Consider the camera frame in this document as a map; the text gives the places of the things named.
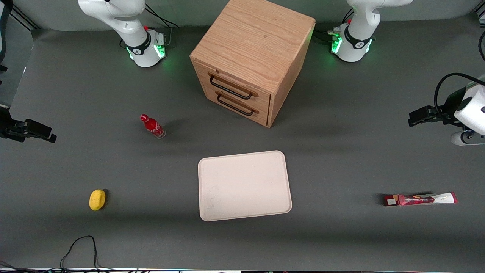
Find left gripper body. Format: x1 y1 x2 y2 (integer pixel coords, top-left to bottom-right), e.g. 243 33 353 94
436 87 469 126

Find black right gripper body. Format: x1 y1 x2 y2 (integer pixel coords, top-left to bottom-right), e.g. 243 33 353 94
0 107 28 143

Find red cookie box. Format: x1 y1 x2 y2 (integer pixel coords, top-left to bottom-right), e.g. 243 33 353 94
383 191 459 207

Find beige plastic tray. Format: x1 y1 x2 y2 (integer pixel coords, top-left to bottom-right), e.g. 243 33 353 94
197 150 293 222

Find yellow lemon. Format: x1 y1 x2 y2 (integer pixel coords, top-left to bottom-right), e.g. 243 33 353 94
89 189 106 211

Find red cola bottle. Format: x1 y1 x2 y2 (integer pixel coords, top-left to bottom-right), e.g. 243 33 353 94
140 113 166 139

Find wooden drawer front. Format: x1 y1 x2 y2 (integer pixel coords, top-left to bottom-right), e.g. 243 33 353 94
203 86 271 127
192 61 272 114

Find wooden drawer cabinet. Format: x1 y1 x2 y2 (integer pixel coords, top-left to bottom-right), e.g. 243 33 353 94
189 0 316 128

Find black hanging strap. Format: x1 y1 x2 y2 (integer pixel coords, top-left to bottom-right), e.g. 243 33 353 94
0 0 13 73

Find black frame strut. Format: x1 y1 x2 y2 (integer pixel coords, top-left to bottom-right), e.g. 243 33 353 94
9 7 40 30

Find thin black looped cable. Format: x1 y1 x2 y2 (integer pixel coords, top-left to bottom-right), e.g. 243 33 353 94
0 235 114 273

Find black left arm base cables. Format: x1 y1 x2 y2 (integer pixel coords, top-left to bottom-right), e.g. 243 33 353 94
314 8 355 43

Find black arm base cables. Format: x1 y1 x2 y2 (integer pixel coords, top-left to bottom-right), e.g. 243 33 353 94
120 4 180 49
314 8 355 43

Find black right arm base cables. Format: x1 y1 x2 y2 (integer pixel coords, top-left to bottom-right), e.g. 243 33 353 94
120 4 180 49

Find black metal drawer handle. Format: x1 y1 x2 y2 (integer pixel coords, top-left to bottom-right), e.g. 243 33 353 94
209 75 254 100
216 94 255 117

